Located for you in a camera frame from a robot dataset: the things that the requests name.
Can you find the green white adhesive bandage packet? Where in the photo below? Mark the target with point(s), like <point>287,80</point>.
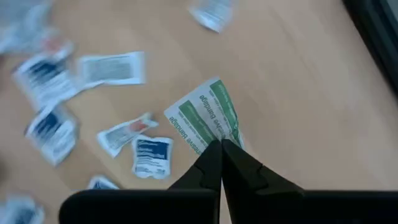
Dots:
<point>186,124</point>
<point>224,102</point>

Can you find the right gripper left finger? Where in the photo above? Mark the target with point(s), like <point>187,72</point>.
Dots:
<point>186,205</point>

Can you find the white alcohol pad packet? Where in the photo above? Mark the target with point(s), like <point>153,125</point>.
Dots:
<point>46,81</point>
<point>102,184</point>
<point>20,212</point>
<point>112,70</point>
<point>152,157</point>
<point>53,134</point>
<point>20,28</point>

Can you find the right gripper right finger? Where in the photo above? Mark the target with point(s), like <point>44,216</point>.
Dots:
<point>264,205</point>

